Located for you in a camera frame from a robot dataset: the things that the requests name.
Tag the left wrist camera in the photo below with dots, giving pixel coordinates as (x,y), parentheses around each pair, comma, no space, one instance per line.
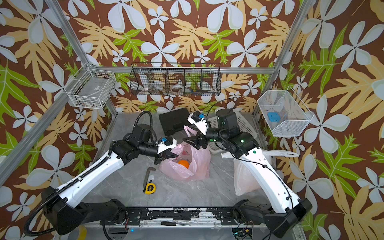
(166,143)

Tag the yellow tape measure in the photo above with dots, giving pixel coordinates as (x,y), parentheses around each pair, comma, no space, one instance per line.
(150,188)

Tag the large metal hex key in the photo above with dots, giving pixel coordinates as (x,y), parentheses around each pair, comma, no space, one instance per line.
(147,175)

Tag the white mesh basket right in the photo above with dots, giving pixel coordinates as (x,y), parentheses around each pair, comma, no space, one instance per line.
(294,113)

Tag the white plastic bag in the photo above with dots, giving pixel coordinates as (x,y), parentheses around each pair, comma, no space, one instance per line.
(244,181)

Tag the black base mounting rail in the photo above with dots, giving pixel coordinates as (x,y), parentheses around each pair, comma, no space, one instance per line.
(194,216)

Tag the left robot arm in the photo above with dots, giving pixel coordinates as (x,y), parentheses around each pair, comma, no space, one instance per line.
(62,209)

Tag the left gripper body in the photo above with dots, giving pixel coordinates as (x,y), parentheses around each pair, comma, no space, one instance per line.
(160,157)

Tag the white plastic perforated basket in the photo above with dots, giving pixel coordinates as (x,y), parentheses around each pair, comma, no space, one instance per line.
(228,136)

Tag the black screwdriver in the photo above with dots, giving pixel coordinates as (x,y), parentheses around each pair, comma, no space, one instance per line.
(173,224)

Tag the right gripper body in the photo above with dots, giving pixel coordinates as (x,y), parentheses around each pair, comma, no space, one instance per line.
(204,139)

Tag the orange fruit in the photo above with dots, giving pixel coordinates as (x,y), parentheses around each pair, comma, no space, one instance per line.
(184,163)

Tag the blue object in basket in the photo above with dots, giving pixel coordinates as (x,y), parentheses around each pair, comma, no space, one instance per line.
(273,117)

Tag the pink printed plastic bag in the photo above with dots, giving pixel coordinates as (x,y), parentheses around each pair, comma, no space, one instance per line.
(190,164)

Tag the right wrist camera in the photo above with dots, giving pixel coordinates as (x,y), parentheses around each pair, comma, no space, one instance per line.
(199,120)

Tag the white tape roll in basket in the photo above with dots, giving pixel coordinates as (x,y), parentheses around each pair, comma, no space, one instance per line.
(177,88)

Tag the black wire basket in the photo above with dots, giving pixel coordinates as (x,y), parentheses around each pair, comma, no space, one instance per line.
(198,79)

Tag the black plastic tool case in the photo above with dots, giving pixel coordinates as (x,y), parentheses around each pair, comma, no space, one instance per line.
(174,121)

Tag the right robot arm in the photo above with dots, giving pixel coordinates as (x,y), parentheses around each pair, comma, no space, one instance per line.
(287,209)

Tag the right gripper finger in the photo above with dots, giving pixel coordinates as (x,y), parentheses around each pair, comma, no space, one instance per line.
(193,143)
(192,138)

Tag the white wire basket left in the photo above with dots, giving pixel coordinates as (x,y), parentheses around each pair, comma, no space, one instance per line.
(90,87)

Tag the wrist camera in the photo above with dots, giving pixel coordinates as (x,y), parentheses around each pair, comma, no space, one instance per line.
(166,143)
(199,120)

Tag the yellow tape roll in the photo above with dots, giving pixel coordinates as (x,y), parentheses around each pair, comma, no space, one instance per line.
(82,233)

